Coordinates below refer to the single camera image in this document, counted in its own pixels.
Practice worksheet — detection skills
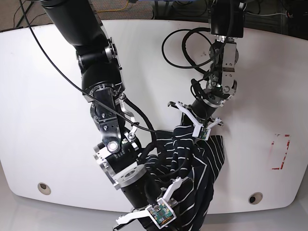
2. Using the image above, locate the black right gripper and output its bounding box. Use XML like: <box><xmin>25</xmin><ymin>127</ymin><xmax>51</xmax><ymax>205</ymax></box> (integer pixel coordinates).
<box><xmin>115</xmin><ymin>177</ymin><xmax>182</xmax><ymax>228</ymax></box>

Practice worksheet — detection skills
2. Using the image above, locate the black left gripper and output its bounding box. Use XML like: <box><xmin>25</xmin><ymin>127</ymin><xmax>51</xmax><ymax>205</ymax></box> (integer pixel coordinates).
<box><xmin>167</xmin><ymin>98</ymin><xmax>224</xmax><ymax>129</ymax></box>

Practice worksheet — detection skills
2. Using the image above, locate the navy white striped t-shirt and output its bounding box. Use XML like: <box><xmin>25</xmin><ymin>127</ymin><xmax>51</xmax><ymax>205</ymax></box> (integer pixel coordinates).
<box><xmin>139</xmin><ymin>116</ymin><xmax>225</xmax><ymax>231</ymax></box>

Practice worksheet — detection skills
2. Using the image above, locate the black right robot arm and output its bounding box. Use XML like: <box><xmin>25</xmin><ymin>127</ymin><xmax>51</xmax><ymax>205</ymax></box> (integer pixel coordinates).
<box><xmin>41</xmin><ymin>0</ymin><xmax>181</xmax><ymax>231</ymax></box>

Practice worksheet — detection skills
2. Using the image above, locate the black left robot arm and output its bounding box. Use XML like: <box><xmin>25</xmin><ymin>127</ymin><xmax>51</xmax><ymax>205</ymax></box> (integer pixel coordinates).
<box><xmin>181</xmin><ymin>0</ymin><xmax>245</xmax><ymax>128</ymax></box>

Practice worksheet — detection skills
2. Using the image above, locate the red tape marking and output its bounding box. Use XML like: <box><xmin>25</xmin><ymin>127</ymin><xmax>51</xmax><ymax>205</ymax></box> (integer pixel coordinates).
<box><xmin>269</xmin><ymin>134</ymin><xmax>291</xmax><ymax>170</ymax></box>

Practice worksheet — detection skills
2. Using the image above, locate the right table grommet hole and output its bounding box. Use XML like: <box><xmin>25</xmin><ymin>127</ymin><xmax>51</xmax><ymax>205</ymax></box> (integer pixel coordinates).
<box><xmin>248</xmin><ymin>192</ymin><xmax>263</xmax><ymax>205</ymax></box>

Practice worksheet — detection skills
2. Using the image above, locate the table grommet hole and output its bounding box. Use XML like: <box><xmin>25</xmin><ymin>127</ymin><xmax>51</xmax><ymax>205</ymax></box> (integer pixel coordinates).
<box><xmin>248</xmin><ymin>192</ymin><xmax>263</xmax><ymax>205</ymax></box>
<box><xmin>38</xmin><ymin>183</ymin><xmax>51</xmax><ymax>195</ymax></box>

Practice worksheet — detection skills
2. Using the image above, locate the left table grommet hole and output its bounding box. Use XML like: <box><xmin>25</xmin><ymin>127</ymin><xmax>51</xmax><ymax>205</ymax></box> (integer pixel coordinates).
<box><xmin>38</xmin><ymin>183</ymin><xmax>51</xmax><ymax>195</ymax></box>

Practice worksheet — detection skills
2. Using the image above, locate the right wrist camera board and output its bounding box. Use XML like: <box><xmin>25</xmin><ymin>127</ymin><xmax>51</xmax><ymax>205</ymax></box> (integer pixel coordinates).
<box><xmin>145</xmin><ymin>198</ymin><xmax>177</xmax><ymax>229</ymax></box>

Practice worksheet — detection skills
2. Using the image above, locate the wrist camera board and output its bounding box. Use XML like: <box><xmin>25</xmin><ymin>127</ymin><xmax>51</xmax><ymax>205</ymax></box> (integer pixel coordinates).
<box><xmin>192</xmin><ymin>125</ymin><xmax>211</xmax><ymax>141</ymax></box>
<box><xmin>145</xmin><ymin>198</ymin><xmax>177</xmax><ymax>229</ymax></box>

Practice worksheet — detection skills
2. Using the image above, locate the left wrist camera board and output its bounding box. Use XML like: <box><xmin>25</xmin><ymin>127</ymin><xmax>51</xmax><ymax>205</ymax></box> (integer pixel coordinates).
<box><xmin>192</xmin><ymin>125</ymin><xmax>211</xmax><ymax>141</ymax></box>

